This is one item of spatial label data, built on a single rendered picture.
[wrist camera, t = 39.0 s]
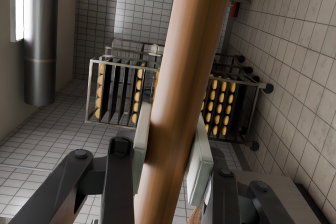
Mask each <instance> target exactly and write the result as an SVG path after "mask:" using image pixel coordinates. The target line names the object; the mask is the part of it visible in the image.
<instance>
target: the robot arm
mask: <svg viewBox="0 0 336 224"><path fill-rule="evenodd" d="M151 112H152V105H151V103H145V102H144V103H142V105H141V110H140V114H139V119H138V123H137V128H136V132H135V133H134V132H129V131H123V130H120V131H119V132H117V133H116V135H115V136H114V137H112V138H111V139H110V141H109V147H108V153H107V155H105V156H102V157H94V155H93V153H92V152H90V151H89V150H86V149H81V148H80V149H74V150H71V151H70V152H69V153H68V154H67V155H66V156H65V157H64V158H63V160H62V161H61V162H60V163H59V164H58V165H57V167H56V168H55V169H54V170H53V171H52V172H51V174H50V175H49V176H48V177H47V178H46V179H45V181H44V182H43V183H42V184H41V185H40V186H39V188H38V189H37V190H36V191H35V192H34V194H33V195H32V196H31V197H30V198H29V199H28V201H27V202H26V203H25V204H24V205H23V206H22V208H21V209H20V210H19V211H18V212H17V213H16V215H15V216H14V217H13V218H12V219H11V220H10V222H9V223H8V224H73V223H74V221H75V220H76V218H77V216H78V214H79V212H80V211H81V209H82V207H83V205H84V204H85V202H86V200H87V198H88V195H101V199H100V208H99V218H98V224H135V212H134V196H135V195H137V194H138V190H139V185H140V180H141V175H142V171H143V166H144V161H145V156H146V151H147V144H148V136H149V128H150V119H151ZM186 181H187V196H188V203H189V205H190V206H194V207H200V206H202V203H203V199H204V204H203V207H202V210H201V214H200V217H199V220H201V224H296V223H295V222H294V220H293V219H292V217H291V216H290V214H289V213H288V211H287V210H286V208H285V207H284V205H283V204H282V202H281V201H280V199H279V198H278V196H277V195H276V193H275V192H274V190H273V189H272V188H271V186H269V185H268V184H266V183H265V182H263V181H259V180H252V181H251V182H250V183H249V185H246V184H244V183H241V182H239V181H237V178H236V175H235V174H234V173H233V172H232V171H230V170H229V168H228V165H227V162H226V158H225V155H224V153H223V152H222V151H221V150H220V148H216V147H211V146H210V145H209V140H208V136H207V132H206V128H205V123H204V119H203V116H202V114H201V113H200V115H199V119H198V123H197V127H196V131H195V135H194V139H193V142H192V146H191V150H190V154H189V158H188V162H187V166H186Z"/></svg>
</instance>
